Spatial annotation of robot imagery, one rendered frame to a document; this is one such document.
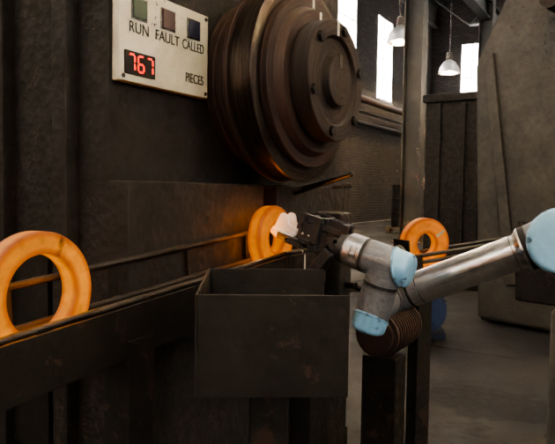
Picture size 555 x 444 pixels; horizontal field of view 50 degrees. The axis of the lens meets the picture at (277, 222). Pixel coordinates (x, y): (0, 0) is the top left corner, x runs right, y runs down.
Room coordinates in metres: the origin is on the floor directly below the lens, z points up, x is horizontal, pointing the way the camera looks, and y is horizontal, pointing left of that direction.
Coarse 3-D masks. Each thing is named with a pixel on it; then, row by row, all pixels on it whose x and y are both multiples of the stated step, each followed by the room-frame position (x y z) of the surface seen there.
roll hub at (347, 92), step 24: (312, 24) 1.34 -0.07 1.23; (336, 24) 1.38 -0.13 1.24; (312, 48) 1.29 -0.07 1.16; (336, 48) 1.41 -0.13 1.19; (312, 72) 1.29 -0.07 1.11; (336, 72) 1.37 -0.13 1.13; (312, 96) 1.29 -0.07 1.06; (336, 96) 1.37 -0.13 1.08; (360, 96) 1.51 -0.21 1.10; (312, 120) 1.32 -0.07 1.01; (336, 120) 1.41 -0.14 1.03
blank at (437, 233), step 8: (408, 224) 1.76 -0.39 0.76; (416, 224) 1.74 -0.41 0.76; (424, 224) 1.75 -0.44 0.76; (432, 224) 1.76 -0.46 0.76; (440, 224) 1.77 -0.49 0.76; (408, 232) 1.73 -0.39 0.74; (416, 232) 1.74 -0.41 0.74; (424, 232) 1.75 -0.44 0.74; (432, 232) 1.76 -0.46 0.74; (440, 232) 1.77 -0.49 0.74; (416, 240) 1.74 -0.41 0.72; (432, 240) 1.79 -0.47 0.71; (440, 240) 1.77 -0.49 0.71; (416, 248) 1.74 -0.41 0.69; (432, 248) 1.78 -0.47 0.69; (440, 248) 1.77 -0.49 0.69; (432, 256) 1.76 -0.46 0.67; (440, 256) 1.77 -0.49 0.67; (424, 264) 1.75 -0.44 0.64; (432, 264) 1.76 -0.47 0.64
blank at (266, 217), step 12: (264, 216) 1.35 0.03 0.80; (276, 216) 1.39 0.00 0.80; (252, 228) 1.34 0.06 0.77; (264, 228) 1.35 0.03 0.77; (252, 240) 1.34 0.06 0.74; (264, 240) 1.35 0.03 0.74; (276, 240) 1.43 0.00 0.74; (252, 252) 1.34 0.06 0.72; (264, 252) 1.34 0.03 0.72; (276, 252) 1.39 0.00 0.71
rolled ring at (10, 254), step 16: (16, 240) 0.80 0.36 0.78; (32, 240) 0.82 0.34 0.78; (48, 240) 0.85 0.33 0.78; (64, 240) 0.87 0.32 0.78; (0, 256) 0.78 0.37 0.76; (16, 256) 0.80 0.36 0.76; (32, 256) 0.83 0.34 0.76; (48, 256) 0.88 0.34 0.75; (64, 256) 0.87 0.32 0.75; (80, 256) 0.90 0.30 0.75; (0, 272) 0.78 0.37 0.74; (64, 272) 0.90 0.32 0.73; (80, 272) 0.90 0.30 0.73; (0, 288) 0.78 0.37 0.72; (64, 288) 0.90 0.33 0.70; (80, 288) 0.90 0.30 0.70; (0, 304) 0.78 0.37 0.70; (64, 304) 0.90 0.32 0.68; (80, 304) 0.90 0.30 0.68; (0, 320) 0.78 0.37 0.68; (0, 336) 0.78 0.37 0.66
